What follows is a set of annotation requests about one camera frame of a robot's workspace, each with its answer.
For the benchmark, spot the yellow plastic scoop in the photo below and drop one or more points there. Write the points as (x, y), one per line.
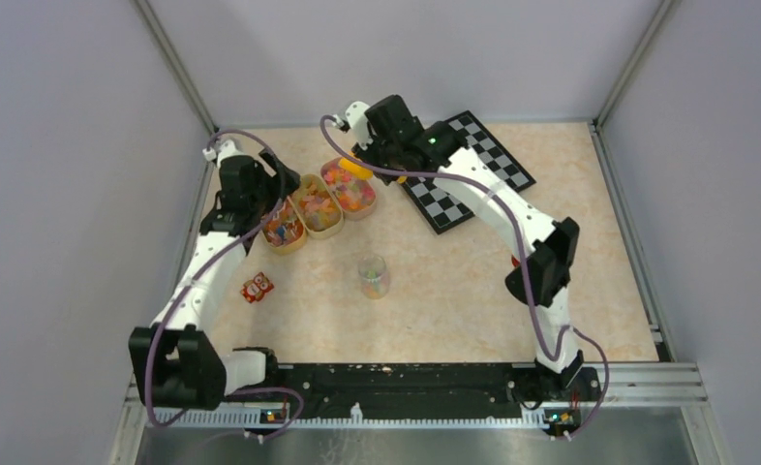
(365, 174)

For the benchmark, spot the yellow tray with lollipops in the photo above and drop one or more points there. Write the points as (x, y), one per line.
(284, 233)

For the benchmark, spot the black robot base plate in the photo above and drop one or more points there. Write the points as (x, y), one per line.
(420, 391)

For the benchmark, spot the pink tray with candies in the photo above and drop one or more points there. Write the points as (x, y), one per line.
(356, 197)

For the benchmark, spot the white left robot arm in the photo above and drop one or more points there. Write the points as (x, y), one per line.
(174, 362)

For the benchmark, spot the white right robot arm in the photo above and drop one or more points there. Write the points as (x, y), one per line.
(544, 246)

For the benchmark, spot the red owl toy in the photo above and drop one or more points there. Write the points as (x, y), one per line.
(257, 288)

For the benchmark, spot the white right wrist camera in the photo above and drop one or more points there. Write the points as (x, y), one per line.
(353, 119)

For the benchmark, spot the clear glass jar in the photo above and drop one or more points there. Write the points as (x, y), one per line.
(374, 276)

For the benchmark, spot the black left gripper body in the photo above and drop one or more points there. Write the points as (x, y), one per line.
(271, 190)

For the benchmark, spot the cream tray with gummies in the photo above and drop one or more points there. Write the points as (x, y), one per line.
(319, 211)

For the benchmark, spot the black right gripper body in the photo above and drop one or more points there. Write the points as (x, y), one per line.
(379, 153)

